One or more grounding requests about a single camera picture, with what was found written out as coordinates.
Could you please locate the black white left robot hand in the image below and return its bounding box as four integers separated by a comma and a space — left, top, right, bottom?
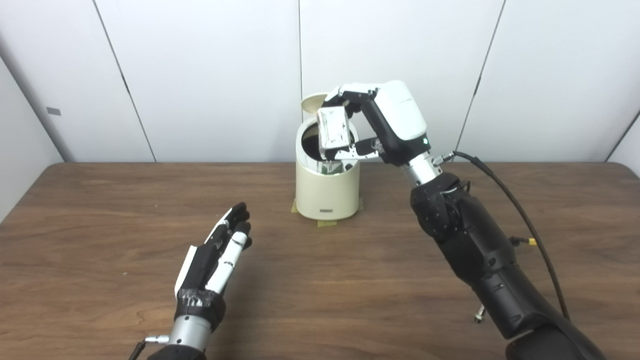
173, 202, 253, 333

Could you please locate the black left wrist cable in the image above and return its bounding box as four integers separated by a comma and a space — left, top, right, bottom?
129, 335, 171, 360

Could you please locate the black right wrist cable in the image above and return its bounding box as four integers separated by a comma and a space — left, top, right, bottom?
432, 151, 571, 321

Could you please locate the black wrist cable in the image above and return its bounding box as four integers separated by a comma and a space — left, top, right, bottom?
432, 151, 571, 321
129, 335, 171, 360

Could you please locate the cream-colored bin body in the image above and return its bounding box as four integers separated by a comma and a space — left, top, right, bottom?
295, 116, 361, 221

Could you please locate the cream round bin lid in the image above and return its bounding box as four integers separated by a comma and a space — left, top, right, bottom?
301, 93, 331, 117

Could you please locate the white green milk carton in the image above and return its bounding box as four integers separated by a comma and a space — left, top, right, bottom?
316, 105, 351, 177

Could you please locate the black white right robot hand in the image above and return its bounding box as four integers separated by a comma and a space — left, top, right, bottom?
318, 80, 432, 167

